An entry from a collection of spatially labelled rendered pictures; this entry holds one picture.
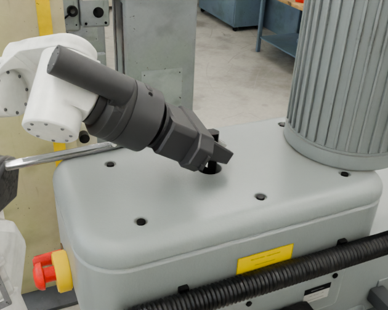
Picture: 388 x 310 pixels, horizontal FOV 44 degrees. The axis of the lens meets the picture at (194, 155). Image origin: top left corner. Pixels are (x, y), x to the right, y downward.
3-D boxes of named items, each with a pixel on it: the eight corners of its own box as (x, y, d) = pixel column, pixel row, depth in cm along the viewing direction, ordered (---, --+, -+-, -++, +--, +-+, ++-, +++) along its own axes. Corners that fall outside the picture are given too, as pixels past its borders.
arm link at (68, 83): (96, 161, 64) (10, 132, 58) (111, 90, 67) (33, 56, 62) (139, 141, 55) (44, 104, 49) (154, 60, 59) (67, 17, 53)
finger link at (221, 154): (222, 165, 71) (189, 152, 68) (234, 147, 70) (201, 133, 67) (226, 171, 70) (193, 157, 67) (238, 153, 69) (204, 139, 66)
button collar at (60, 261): (60, 302, 69) (56, 271, 66) (53, 274, 74) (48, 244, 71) (74, 298, 70) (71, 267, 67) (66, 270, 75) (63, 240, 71)
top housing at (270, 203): (91, 353, 62) (81, 261, 54) (55, 230, 82) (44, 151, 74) (374, 261, 79) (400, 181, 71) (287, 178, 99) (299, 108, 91)
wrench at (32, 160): (7, 175, 68) (6, 170, 68) (3, 162, 71) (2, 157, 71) (165, 143, 78) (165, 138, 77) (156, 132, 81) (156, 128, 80)
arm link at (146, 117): (163, 147, 75) (94, 120, 69) (194, 95, 72) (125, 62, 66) (189, 192, 65) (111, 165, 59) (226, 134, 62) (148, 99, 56)
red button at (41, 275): (37, 298, 68) (33, 277, 66) (33, 278, 71) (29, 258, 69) (60, 291, 69) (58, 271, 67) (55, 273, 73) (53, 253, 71)
